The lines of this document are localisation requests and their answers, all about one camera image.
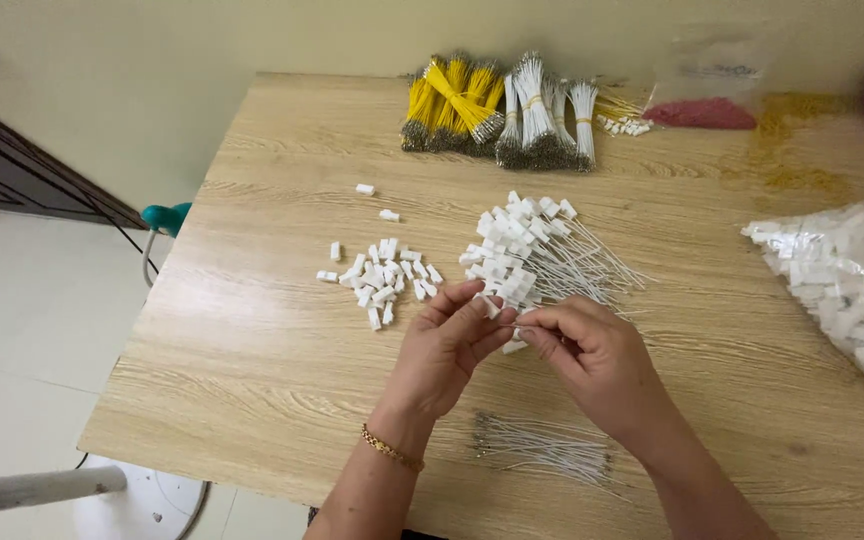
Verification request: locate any pile of loose white wires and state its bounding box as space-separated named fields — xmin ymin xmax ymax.
xmin=471 ymin=411 xmax=632 ymax=502

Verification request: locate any clear bag of yellow pieces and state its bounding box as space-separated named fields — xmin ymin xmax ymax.
xmin=750 ymin=91 xmax=857 ymax=195

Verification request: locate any clear bag of white housings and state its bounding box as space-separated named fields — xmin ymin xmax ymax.
xmin=739 ymin=166 xmax=864 ymax=408

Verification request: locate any pile of loose white housings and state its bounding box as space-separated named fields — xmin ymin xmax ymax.
xmin=316 ymin=237 xmax=445 ymax=333

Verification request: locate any clear bag of red pieces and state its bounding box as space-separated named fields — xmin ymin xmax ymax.
xmin=640 ymin=41 xmax=772 ymax=132

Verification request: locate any person's left hand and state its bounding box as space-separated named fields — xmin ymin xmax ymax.
xmin=378 ymin=279 xmax=520 ymax=445

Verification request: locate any dark wooden furniture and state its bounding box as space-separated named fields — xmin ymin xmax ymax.
xmin=0 ymin=88 xmax=150 ymax=231

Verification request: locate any white fan base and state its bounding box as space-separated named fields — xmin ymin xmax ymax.
xmin=72 ymin=454 xmax=213 ymax=540

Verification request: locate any yellow wire bundle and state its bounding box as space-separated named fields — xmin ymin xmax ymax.
xmin=400 ymin=73 xmax=441 ymax=153
xmin=432 ymin=51 xmax=504 ymax=157
xmin=423 ymin=60 xmax=507 ymax=145

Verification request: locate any small heap of yellow-wired connectors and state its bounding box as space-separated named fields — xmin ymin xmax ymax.
xmin=594 ymin=91 xmax=657 ymax=138

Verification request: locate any white wire bundle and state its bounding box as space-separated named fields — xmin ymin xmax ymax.
xmin=495 ymin=73 xmax=527 ymax=170
xmin=544 ymin=75 xmax=579 ymax=162
xmin=513 ymin=51 xmax=564 ymax=170
xmin=568 ymin=79 xmax=600 ymax=174

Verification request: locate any gold chain bracelet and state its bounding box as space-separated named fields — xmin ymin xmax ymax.
xmin=360 ymin=423 xmax=427 ymax=474

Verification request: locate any white fan pole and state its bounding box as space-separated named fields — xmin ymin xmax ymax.
xmin=0 ymin=465 xmax=129 ymax=520

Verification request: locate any heap of wired white connectors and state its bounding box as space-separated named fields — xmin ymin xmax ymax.
xmin=458 ymin=190 xmax=658 ymax=316

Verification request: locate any black cable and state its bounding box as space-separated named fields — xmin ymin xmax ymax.
xmin=64 ymin=176 xmax=162 ymax=277

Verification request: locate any person's right hand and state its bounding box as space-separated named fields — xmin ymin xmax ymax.
xmin=513 ymin=294 xmax=679 ymax=453

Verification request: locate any teal clamp with white cable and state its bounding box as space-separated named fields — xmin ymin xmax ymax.
xmin=139 ymin=201 xmax=195 ymax=289

